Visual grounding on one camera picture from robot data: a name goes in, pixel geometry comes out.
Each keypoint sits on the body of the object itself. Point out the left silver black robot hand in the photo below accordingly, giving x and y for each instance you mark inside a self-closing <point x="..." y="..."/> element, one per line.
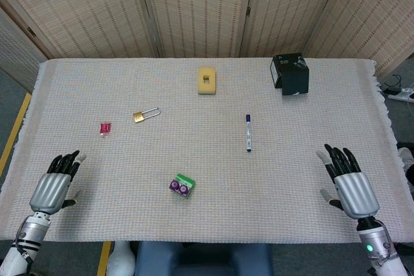
<point x="50" y="190"/>

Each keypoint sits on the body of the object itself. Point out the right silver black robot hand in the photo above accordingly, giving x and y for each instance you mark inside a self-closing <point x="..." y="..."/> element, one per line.
<point x="355" y="196"/>

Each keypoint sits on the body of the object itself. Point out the purple part of toy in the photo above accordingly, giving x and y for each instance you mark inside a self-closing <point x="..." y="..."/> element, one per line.
<point x="179" y="188"/>

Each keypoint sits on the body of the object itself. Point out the green part of toy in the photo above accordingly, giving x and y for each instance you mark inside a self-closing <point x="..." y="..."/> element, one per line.
<point x="187" y="181"/>

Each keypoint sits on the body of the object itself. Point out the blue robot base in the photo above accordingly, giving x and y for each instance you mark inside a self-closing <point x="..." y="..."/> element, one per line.
<point x="200" y="258"/>

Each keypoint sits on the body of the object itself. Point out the red wrapped candy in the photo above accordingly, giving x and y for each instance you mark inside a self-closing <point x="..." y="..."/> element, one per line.
<point x="105" y="128"/>

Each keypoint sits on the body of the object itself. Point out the white power strip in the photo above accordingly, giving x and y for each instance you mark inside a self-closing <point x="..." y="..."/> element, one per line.
<point x="402" y="94"/>

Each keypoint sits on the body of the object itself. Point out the brass long-shackle padlock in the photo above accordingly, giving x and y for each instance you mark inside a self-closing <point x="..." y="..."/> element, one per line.
<point x="145" y="115"/>

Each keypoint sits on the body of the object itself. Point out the blue white marker pen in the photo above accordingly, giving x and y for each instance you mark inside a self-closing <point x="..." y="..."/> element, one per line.
<point x="248" y="132"/>

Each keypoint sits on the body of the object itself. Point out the black cardboard box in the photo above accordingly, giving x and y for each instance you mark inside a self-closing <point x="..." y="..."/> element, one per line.
<point x="290" y="75"/>

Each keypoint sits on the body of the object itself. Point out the woven beige tablecloth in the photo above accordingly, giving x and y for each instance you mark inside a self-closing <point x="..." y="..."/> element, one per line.
<point x="207" y="146"/>

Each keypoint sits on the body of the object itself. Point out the yellow sponge block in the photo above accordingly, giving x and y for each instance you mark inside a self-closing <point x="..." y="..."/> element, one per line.
<point x="207" y="80"/>

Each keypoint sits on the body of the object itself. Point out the bamboo folding screen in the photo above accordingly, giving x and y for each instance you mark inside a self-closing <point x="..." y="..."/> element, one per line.
<point x="194" y="7"/>

